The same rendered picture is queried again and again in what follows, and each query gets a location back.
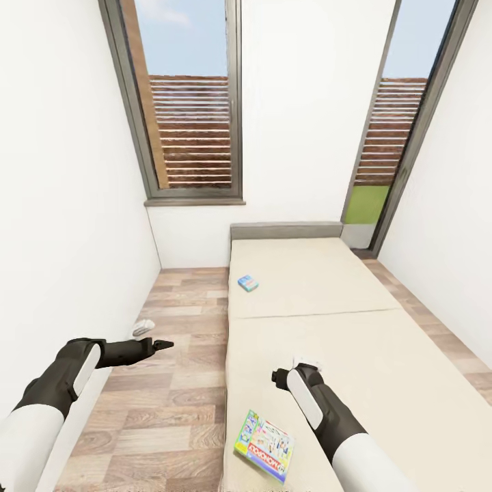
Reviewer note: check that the bed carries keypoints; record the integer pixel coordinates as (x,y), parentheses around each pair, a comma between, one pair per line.
(317,299)

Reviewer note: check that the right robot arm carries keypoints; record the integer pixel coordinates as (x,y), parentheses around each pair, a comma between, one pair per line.
(359,462)

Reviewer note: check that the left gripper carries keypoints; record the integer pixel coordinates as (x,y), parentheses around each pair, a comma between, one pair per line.
(137,350)

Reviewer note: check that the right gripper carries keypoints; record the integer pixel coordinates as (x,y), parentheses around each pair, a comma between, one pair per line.
(280,378)

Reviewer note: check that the board game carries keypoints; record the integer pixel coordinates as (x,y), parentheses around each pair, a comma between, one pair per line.
(265,445)
(248,283)

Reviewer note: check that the door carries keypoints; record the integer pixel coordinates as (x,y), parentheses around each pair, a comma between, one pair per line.
(421,47)

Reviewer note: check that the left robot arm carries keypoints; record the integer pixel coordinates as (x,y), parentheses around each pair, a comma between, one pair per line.
(28,434)

